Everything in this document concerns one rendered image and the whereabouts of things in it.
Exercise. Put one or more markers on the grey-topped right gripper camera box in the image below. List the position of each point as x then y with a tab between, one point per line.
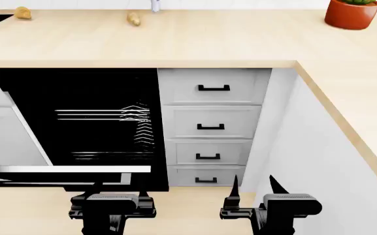
292	205

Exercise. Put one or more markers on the open dishwasher with racks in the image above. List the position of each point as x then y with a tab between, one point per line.
77	93

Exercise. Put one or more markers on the steel-edged dishwasher door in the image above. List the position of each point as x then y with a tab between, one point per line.
64	169

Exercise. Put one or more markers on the red-brown plant pot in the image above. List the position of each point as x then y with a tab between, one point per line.
351	16

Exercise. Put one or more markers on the round tan bread roll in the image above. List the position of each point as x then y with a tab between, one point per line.
23	13

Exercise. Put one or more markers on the grey-topped gripper camera box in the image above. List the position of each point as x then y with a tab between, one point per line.
109	202
292	205

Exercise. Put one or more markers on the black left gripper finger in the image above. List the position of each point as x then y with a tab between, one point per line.
143	195
96	189

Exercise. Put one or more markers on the grey-topped left gripper camera box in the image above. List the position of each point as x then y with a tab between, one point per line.
109	202

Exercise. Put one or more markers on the green succulent plant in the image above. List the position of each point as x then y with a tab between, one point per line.
362	1

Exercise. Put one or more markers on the long tan ginger root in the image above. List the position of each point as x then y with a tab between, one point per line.
134	19

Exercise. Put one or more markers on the large grey cabinet door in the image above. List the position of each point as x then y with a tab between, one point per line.
5	137

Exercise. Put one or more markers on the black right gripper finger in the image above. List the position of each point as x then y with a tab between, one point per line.
277	186
234	195

